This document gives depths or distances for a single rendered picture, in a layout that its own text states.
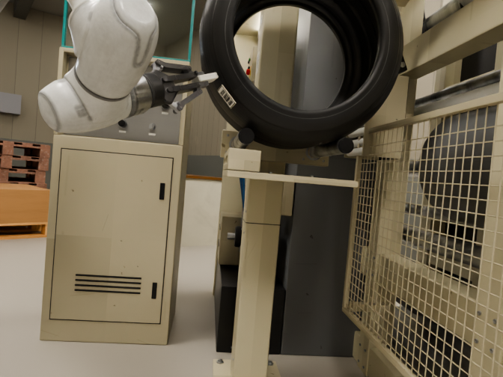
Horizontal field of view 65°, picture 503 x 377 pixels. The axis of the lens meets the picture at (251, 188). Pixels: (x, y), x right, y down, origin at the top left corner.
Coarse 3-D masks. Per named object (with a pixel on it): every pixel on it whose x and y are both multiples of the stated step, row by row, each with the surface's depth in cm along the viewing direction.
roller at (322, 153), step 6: (342, 138) 109; (348, 138) 109; (324, 144) 123; (330, 144) 116; (336, 144) 110; (342, 144) 108; (348, 144) 109; (312, 150) 136; (318, 150) 129; (324, 150) 122; (330, 150) 117; (336, 150) 112; (342, 150) 109; (348, 150) 109; (312, 156) 140; (318, 156) 134; (324, 156) 130
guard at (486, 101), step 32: (384, 128) 127; (480, 128) 83; (416, 160) 107; (352, 224) 149; (384, 224) 124; (448, 224) 91; (352, 256) 148; (416, 256) 103; (352, 288) 145; (384, 288) 120; (352, 320) 141; (416, 320) 100; (480, 320) 78; (384, 352) 115
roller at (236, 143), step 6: (240, 132) 105; (246, 132) 106; (252, 132) 106; (234, 138) 123; (240, 138) 105; (246, 138) 106; (252, 138) 106; (234, 144) 125; (240, 144) 112; (246, 144) 108
